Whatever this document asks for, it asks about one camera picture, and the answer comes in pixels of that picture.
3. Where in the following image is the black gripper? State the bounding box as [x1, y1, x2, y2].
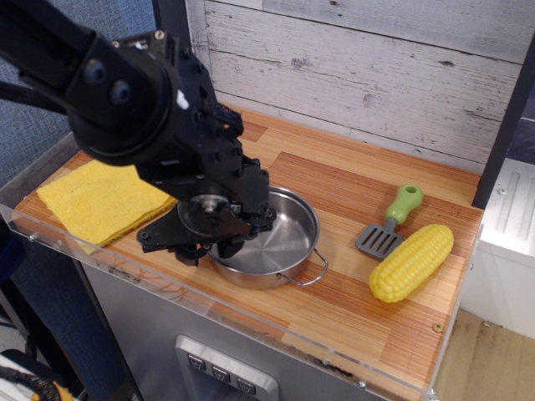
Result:
[116, 31, 277, 266]

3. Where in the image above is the stainless steel pot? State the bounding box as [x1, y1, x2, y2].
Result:
[209, 186, 329, 289]

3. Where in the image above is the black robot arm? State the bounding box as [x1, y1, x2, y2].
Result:
[1, 1, 277, 261]

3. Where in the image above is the yellow folded cloth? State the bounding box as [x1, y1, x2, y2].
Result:
[37, 160, 176, 255]

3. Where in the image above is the yellow plastic corn cob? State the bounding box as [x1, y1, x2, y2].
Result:
[369, 224, 455, 303]

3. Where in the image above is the stainless steel cabinet front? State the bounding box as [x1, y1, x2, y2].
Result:
[83, 265, 379, 400]

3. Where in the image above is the silver button control panel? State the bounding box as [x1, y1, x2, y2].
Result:
[175, 335, 280, 400]

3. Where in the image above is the clear acrylic front guard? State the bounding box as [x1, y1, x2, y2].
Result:
[1, 198, 441, 400]

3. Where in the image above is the yellow object bottom left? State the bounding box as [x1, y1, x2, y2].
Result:
[30, 382, 75, 401]

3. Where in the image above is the white ribbed sink unit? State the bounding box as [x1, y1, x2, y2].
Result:
[460, 159, 534, 338]

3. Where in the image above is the green handled grey spatula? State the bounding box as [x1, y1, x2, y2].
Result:
[355, 184, 424, 260]

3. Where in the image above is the dark vertical right post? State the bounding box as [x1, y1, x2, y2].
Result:
[471, 38, 534, 209]

